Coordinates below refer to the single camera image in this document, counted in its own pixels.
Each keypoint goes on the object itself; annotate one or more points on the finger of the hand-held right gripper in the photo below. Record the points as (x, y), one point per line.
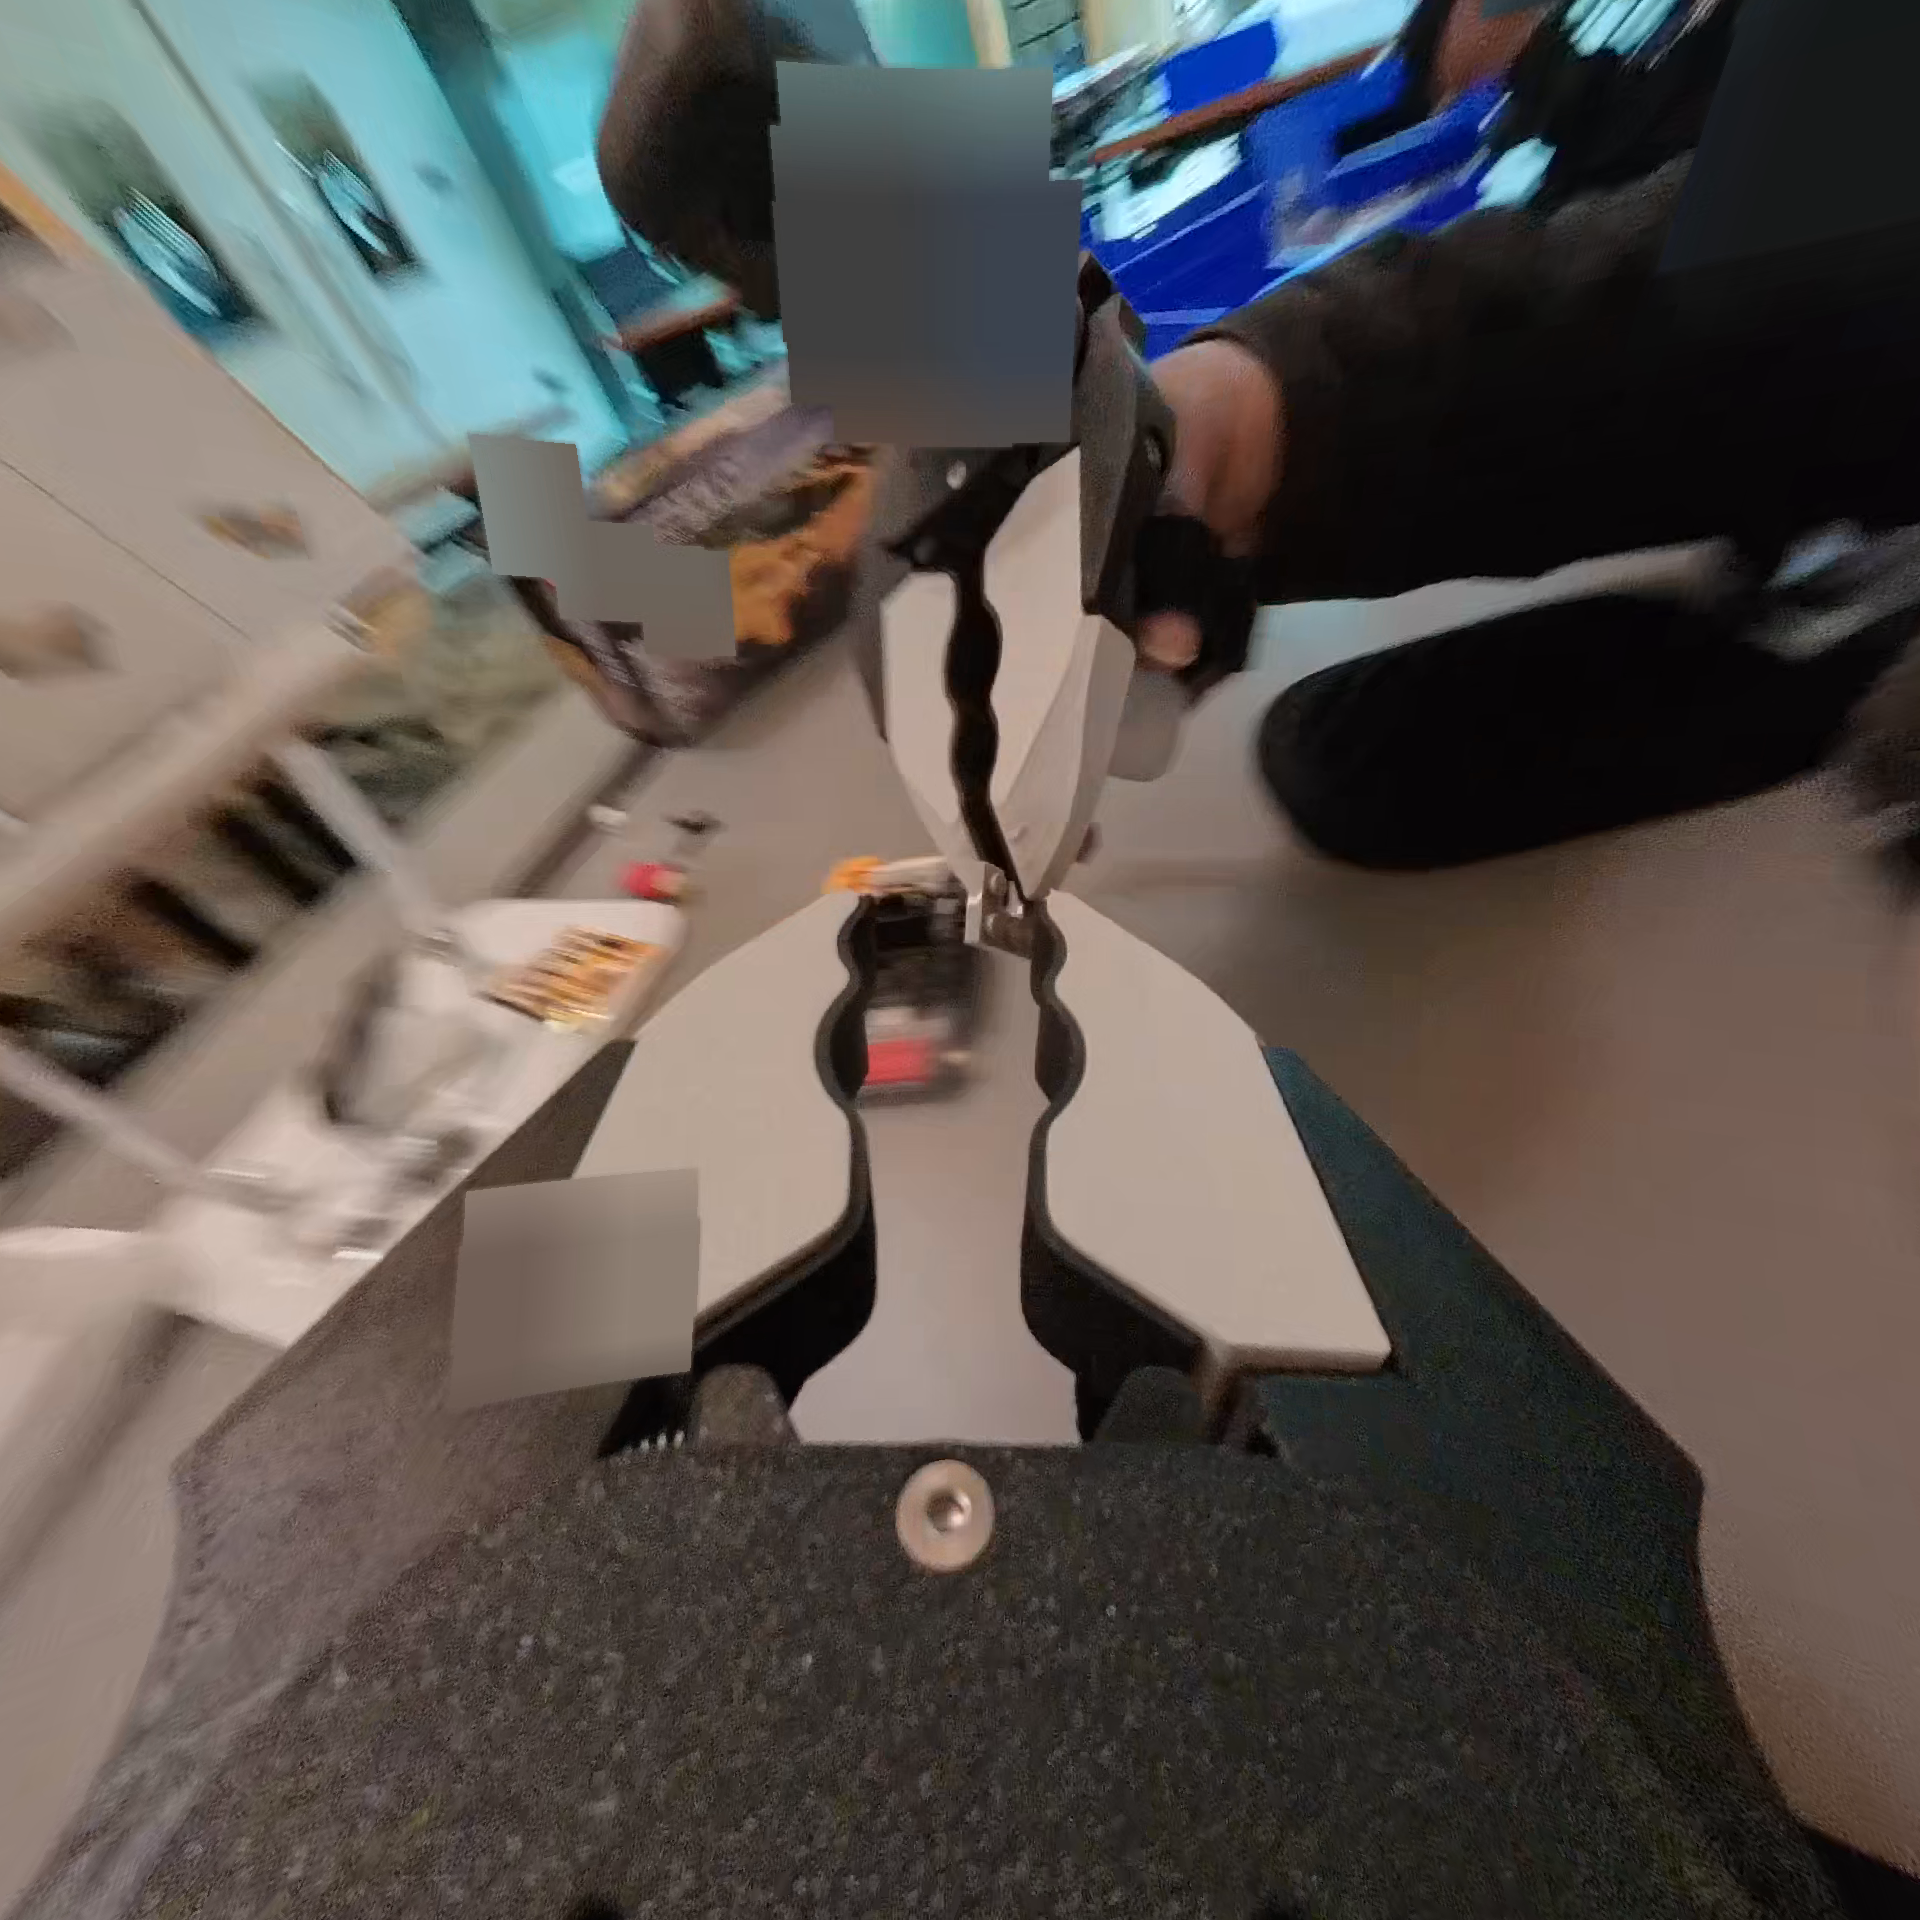
(917, 704)
(1050, 704)

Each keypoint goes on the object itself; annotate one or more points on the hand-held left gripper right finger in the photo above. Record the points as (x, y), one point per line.
(1200, 1185)

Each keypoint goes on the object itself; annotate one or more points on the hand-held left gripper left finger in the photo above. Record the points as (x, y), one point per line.
(735, 1080)

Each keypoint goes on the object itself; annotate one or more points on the toy brick car model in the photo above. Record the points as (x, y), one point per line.
(901, 1060)

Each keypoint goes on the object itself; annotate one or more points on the grey desk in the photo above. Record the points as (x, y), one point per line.
(1501, 1126)

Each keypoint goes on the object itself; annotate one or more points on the person's right hand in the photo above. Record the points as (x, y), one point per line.
(1230, 441)

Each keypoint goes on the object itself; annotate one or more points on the orange striped sticker sheet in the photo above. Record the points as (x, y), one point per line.
(578, 975)

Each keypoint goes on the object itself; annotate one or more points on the black toy box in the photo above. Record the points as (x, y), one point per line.
(795, 555)

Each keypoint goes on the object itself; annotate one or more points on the red toy figure piece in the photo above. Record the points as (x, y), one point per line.
(649, 878)

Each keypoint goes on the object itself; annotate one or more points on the person's dark fleece jacket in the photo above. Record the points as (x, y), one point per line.
(1501, 735)

